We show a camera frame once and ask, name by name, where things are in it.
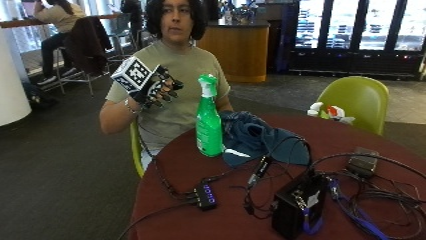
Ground the person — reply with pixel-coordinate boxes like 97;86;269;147
97;0;234;172

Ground white marker cube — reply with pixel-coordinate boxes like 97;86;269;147
109;56;156;95

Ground green spray bottle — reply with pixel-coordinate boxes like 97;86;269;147
194;73;225;158

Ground round wooden counter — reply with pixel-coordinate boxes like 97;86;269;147
196;19;272;84

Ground person's green chair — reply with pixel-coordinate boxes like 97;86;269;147
128;119;148;179

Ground metal bar stool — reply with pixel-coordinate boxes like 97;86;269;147
52;46;112;97

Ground dark jacket on stool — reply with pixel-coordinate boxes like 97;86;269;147
61;16;115;77

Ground dark blue cloth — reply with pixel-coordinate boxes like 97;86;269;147
218;110;312;168

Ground bottles on counter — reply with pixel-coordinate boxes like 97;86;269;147
218;0;261;25

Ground black backpack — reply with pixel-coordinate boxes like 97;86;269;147
20;81;60;109

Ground black hub with purple lights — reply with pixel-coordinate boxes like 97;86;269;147
192;181;220;212

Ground wooden bar table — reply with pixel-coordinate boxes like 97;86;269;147
0;12;123;30

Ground white pillar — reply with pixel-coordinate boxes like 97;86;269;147
0;27;33;128

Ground white red spray bottle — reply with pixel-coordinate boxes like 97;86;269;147
326;104;357;126

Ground empty green chair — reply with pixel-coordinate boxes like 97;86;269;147
316;75;391;137

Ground black electronics box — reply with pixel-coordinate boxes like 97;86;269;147
270;171;330;240

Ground glass door display fridges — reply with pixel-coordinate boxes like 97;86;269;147
276;0;426;80

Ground small black adapter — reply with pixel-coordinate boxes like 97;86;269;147
345;146;381;178

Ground silver bracelet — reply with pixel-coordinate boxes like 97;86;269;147
123;97;140;115

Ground black glove cable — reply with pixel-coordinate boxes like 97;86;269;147
135;114;198;202

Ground black cable with connector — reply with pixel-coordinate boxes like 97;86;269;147
241;134;313;218

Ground black hub cable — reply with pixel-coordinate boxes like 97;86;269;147
116;200;198;240

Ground blue cable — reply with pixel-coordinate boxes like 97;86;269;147
301;179;393;240

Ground tangle of black cables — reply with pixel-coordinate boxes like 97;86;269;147
309;151;426;240

